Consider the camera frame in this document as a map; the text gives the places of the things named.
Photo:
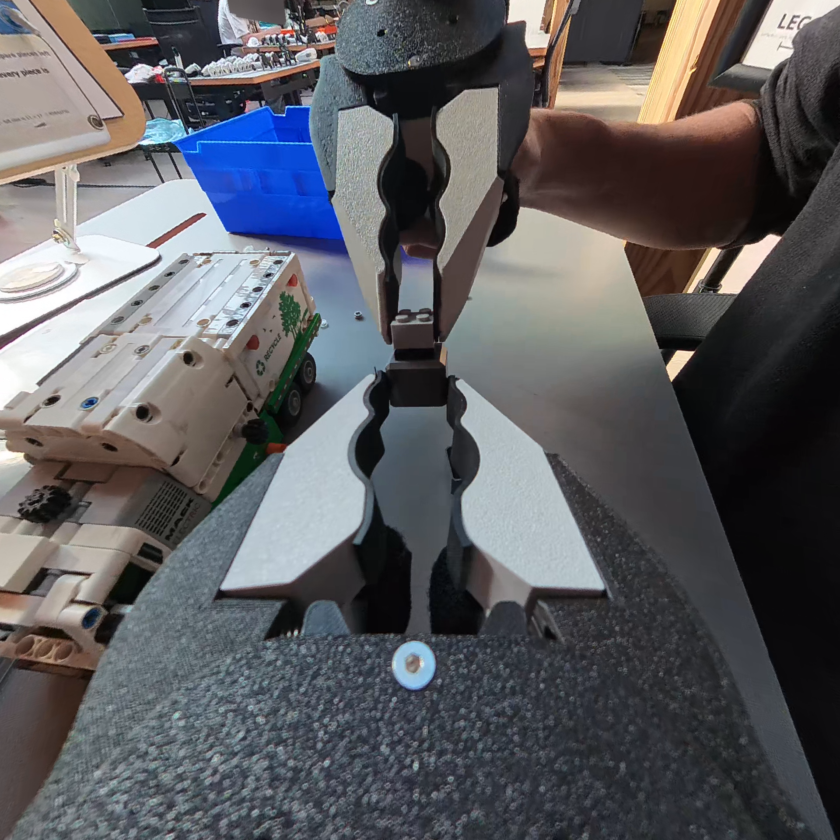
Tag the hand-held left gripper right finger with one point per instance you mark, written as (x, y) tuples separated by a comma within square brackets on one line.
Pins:
[(525, 518)]

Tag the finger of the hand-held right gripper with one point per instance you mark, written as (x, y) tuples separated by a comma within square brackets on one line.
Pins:
[(358, 184), (472, 170)]

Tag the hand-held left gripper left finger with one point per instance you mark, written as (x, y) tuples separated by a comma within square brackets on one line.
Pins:
[(302, 512)]

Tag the light grey lego brick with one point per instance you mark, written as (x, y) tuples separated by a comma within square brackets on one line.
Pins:
[(413, 331)]

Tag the person's right forearm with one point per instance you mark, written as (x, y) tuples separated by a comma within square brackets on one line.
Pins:
[(623, 170)]

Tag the white green lego garbage truck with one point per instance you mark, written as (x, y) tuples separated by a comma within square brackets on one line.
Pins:
[(164, 367)]

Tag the blue plastic bin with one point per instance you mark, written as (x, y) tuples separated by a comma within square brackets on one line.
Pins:
[(262, 177)]

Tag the cluttered wooden workbench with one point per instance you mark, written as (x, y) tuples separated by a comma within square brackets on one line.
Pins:
[(262, 69)]

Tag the wooden instruction board stand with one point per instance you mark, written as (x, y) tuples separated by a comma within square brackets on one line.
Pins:
[(124, 111)]

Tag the black office chair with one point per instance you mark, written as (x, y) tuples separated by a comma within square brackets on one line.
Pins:
[(689, 315)]

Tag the black framed marker sign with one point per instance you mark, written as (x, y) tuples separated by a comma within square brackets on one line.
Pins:
[(754, 39)]

